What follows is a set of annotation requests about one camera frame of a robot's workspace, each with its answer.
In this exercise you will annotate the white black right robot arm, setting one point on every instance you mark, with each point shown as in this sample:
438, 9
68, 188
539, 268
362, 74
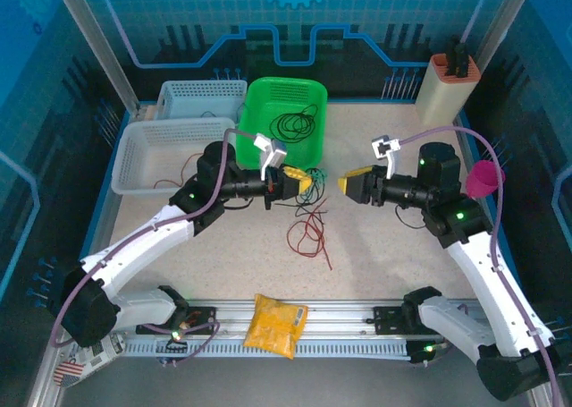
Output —
487, 282

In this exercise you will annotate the white basket square holes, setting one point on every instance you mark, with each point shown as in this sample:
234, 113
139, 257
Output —
170, 132

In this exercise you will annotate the pink plastic goblet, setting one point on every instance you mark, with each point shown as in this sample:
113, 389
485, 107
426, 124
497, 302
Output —
482, 179

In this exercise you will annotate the green plastic basket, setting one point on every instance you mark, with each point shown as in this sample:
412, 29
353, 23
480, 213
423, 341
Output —
272, 94

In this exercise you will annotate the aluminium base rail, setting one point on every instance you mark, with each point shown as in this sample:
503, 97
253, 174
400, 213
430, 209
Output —
335, 311

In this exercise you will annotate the striped packet bottom left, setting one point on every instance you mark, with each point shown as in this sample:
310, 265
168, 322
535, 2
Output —
96, 355

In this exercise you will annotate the beige knife block orange top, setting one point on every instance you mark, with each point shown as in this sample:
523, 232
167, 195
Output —
442, 98

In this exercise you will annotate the white basket round holes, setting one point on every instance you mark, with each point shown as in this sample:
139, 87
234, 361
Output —
196, 94

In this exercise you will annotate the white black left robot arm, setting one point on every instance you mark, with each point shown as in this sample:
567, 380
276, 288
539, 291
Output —
143, 241

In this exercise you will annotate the yellow snack bag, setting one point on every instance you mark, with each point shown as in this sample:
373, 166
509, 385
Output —
275, 324

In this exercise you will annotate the aluminium frame post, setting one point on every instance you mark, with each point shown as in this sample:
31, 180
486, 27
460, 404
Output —
507, 13
94, 36

